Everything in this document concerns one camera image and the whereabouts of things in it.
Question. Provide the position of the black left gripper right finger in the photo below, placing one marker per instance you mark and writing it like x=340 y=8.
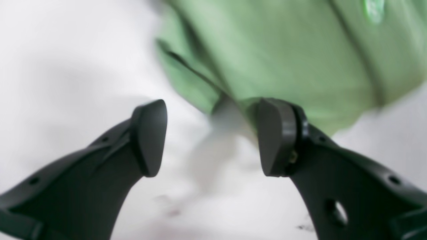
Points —
x=348 y=196

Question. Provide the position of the green polo shirt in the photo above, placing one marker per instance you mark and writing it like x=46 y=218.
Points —
x=337 y=59

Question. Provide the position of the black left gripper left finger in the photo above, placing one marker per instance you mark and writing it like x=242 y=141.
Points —
x=79 y=196

